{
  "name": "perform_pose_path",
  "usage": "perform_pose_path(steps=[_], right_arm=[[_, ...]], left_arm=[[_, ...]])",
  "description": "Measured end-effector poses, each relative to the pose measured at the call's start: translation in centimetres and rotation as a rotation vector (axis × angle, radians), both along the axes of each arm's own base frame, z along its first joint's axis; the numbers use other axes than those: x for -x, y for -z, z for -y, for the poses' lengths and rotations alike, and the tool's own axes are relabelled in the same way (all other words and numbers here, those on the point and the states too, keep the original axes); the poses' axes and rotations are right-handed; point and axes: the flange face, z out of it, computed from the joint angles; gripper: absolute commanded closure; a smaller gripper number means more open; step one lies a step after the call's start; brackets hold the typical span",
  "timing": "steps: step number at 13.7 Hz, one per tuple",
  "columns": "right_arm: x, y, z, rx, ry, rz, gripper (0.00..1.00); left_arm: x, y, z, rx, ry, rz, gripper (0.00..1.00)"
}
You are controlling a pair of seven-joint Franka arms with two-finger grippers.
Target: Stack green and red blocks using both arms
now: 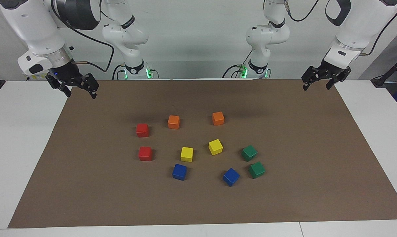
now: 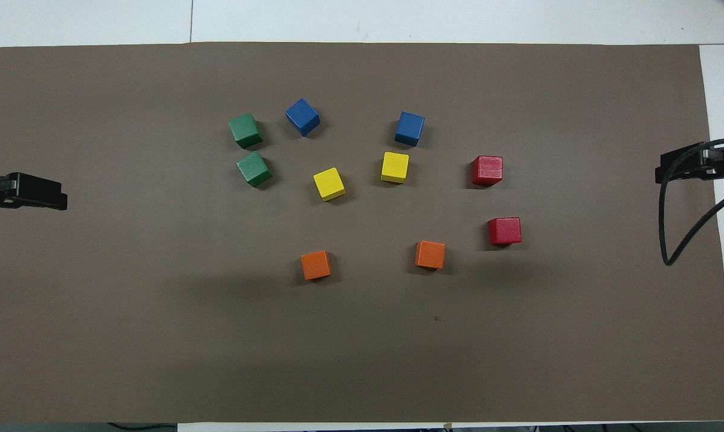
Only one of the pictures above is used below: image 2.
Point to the brown paper table mat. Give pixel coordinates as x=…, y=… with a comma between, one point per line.
x=362, y=360

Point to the green wooden cube block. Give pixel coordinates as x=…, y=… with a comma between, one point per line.
x=254, y=168
x=245, y=130

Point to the orange wooden cube block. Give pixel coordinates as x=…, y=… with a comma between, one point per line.
x=315, y=264
x=430, y=254

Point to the yellow wooden cube block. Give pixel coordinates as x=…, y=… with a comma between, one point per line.
x=395, y=167
x=329, y=183

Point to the blue wooden cube block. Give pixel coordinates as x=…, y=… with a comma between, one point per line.
x=409, y=128
x=302, y=116

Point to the red wooden cube block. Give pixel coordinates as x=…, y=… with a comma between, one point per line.
x=487, y=170
x=504, y=231

